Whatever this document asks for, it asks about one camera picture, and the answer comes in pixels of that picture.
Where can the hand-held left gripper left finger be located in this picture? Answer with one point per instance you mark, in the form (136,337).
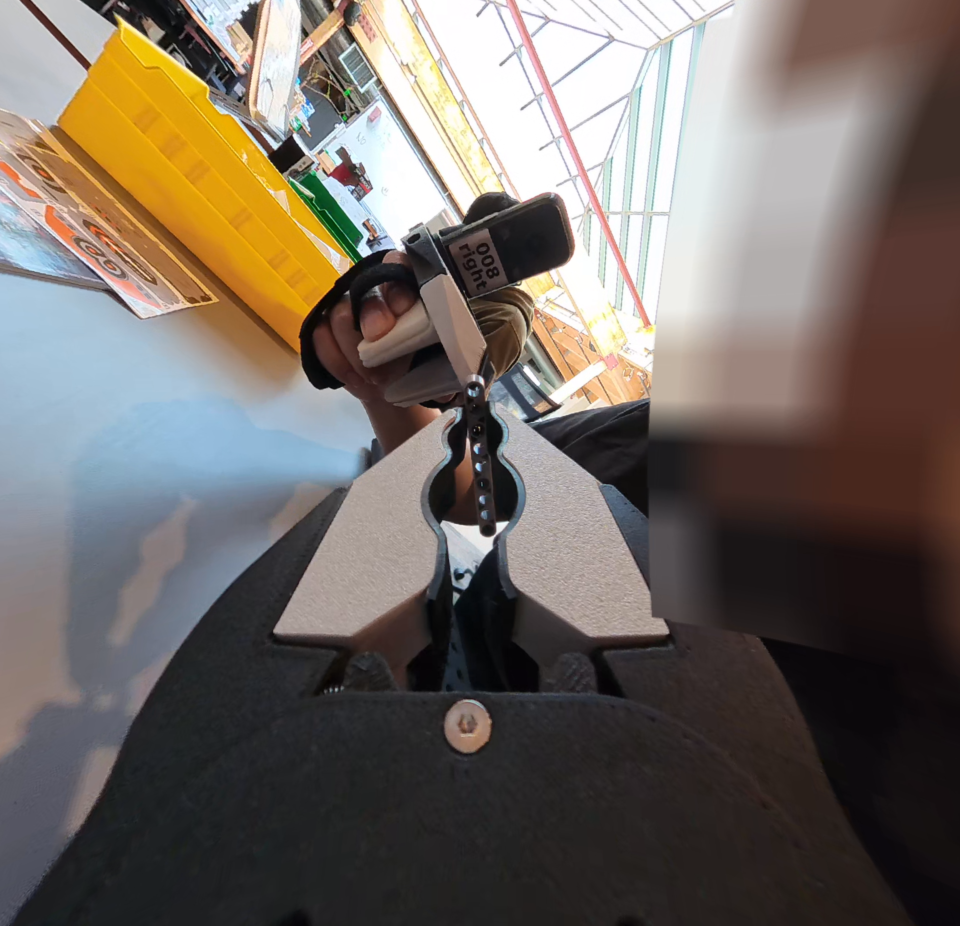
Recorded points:
(360,566)

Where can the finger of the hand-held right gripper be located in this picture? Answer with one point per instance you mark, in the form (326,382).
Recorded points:
(456,326)

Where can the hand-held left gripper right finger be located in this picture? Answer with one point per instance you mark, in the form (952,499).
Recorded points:
(577,566)

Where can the perforated building beam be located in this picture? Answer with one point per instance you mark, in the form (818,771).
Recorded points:
(480,476)

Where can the person's right forearm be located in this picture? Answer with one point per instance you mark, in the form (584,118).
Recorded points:
(405,431)

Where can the person's right hand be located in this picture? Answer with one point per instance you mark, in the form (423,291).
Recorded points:
(341,348)

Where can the olive cloth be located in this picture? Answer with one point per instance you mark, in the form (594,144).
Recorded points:
(506,326)

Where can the red ceiling pipe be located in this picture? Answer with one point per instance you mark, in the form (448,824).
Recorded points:
(570,146)

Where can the person's black clothing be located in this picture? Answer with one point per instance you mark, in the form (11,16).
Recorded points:
(592,446)

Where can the green plastic bin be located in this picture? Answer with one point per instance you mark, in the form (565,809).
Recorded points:
(334,217)

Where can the stack of yellow plastic bins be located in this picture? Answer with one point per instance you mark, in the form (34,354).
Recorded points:
(195,168)

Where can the toy instruction booklet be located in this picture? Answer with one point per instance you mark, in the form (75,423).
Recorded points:
(97,221)

